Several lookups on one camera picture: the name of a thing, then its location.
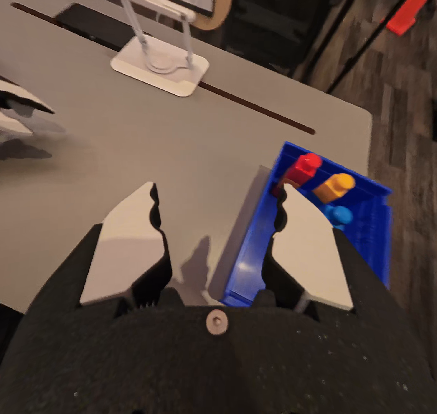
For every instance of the blue plastic bin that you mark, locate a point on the blue plastic bin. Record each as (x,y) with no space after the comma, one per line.
(251,260)

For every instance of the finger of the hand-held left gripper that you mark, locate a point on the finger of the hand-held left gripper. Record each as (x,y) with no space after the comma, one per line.
(10,123)
(24,94)

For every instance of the orange mega block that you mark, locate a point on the orange mega block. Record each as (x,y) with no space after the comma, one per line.
(333,188)

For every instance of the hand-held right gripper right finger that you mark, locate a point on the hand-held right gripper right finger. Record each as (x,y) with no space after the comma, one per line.
(307,253)

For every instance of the orange traffic cone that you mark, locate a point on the orange traffic cone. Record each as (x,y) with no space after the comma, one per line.
(406,14)

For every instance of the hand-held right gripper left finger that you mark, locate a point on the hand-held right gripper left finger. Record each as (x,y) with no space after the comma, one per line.
(126,246)

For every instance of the blue mega block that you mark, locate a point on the blue mega block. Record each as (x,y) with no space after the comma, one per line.
(339,216)

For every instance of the red mega block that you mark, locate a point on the red mega block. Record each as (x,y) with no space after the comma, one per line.
(277,192)
(302,171)

